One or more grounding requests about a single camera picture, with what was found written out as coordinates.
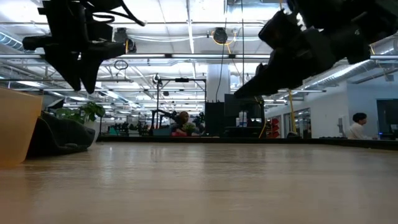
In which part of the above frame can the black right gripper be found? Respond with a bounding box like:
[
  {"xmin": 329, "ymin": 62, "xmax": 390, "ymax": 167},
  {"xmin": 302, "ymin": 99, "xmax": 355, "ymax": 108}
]
[{"xmin": 233, "ymin": 29, "xmax": 343, "ymax": 99}]

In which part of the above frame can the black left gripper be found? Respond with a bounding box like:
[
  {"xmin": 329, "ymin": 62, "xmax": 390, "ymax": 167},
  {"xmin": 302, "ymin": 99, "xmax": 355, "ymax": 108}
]
[{"xmin": 21, "ymin": 0, "xmax": 127, "ymax": 95}]

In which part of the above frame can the black monitor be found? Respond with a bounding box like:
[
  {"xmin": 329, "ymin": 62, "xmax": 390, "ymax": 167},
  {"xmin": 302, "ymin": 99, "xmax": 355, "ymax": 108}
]
[{"xmin": 223, "ymin": 93, "xmax": 266, "ymax": 118}]

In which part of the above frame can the red storage bins stack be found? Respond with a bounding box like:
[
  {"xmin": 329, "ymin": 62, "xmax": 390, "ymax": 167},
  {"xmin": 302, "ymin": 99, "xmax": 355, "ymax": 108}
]
[{"xmin": 269, "ymin": 117, "xmax": 281, "ymax": 138}]

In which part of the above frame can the potted plant white pot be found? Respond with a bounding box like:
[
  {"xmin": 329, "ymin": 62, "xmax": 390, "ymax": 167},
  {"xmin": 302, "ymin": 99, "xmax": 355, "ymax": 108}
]
[{"xmin": 55, "ymin": 101, "xmax": 106, "ymax": 144}]

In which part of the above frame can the black cabinet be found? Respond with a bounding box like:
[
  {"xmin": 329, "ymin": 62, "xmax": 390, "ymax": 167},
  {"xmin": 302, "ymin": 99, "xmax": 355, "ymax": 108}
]
[{"xmin": 204, "ymin": 101, "xmax": 225, "ymax": 138}]

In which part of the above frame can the long ceiling light strip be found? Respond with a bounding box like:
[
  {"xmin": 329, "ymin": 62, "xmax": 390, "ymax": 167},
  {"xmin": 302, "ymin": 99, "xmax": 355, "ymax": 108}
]
[{"xmin": 0, "ymin": 53, "xmax": 272, "ymax": 60}]

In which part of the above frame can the dark grey cap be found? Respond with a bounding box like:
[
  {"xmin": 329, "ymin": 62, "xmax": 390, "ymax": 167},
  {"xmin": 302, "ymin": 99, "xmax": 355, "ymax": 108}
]
[{"xmin": 26, "ymin": 110, "xmax": 96, "ymax": 158}]

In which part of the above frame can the orange plastic bin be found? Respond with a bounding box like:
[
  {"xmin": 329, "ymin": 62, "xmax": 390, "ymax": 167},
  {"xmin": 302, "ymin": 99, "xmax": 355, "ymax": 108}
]
[{"xmin": 0, "ymin": 86, "xmax": 44, "ymax": 169}]

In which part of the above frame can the person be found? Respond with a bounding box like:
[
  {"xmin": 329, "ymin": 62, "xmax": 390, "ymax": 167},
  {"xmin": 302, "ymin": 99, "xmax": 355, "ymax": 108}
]
[
  {"xmin": 173, "ymin": 111, "xmax": 195, "ymax": 137},
  {"xmin": 346, "ymin": 112, "xmax": 376, "ymax": 141}
]

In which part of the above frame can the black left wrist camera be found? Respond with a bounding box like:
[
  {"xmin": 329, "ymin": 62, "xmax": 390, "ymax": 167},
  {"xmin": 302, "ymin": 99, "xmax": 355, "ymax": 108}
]
[{"xmin": 87, "ymin": 22, "xmax": 114, "ymax": 42}]

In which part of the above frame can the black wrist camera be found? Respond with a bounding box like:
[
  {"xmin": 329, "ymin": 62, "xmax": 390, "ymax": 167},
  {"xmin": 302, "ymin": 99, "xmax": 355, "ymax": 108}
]
[
  {"xmin": 257, "ymin": 8, "xmax": 302, "ymax": 51},
  {"xmin": 87, "ymin": 22, "xmax": 114, "ymax": 42}
]

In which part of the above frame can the black hanging cable loop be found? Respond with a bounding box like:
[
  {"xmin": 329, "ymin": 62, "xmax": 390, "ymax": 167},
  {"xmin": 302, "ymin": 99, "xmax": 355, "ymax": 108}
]
[{"xmin": 113, "ymin": 59, "xmax": 129, "ymax": 71}]

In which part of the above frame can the yellow hanging cable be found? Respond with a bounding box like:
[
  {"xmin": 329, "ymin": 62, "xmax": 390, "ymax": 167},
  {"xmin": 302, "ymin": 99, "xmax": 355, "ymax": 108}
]
[{"xmin": 287, "ymin": 89, "xmax": 297, "ymax": 134}]

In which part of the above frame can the black ceiling cord reel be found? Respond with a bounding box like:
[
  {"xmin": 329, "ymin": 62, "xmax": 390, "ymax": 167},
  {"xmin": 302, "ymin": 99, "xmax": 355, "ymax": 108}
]
[
  {"xmin": 113, "ymin": 27, "xmax": 138, "ymax": 54},
  {"xmin": 212, "ymin": 27, "xmax": 229, "ymax": 45}
]

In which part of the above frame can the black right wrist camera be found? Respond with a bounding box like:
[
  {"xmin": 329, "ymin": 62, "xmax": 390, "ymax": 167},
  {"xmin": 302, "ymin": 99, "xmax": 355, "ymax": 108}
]
[{"xmin": 257, "ymin": 8, "xmax": 302, "ymax": 51}]

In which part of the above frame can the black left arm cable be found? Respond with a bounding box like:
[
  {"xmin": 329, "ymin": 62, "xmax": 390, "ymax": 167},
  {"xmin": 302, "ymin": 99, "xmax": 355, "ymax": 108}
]
[{"xmin": 90, "ymin": 0, "xmax": 146, "ymax": 27}]

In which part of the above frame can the black aluminium table frame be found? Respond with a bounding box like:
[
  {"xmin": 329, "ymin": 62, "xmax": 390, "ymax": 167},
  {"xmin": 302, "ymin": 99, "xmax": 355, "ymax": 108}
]
[{"xmin": 96, "ymin": 136, "xmax": 398, "ymax": 151}]

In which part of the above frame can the silver ventilation duct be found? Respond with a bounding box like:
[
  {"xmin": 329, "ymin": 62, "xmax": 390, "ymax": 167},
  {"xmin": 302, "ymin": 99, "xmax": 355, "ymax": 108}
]
[{"xmin": 303, "ymin": 37, "xmax": 398, "ymax": 91}]

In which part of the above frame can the black camera rig frame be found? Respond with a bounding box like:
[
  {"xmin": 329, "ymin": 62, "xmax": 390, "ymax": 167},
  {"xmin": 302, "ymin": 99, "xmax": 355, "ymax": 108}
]
[{"xmin": 151, "ymin": 73, "xmax": 208, "ymax": 137}]

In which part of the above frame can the dark wall screen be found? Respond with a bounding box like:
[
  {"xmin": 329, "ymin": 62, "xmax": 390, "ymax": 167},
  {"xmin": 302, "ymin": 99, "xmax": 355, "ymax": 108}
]
[{"xmin": 376, "ymin": 98, "xmax": 398, "ymax": 141}]

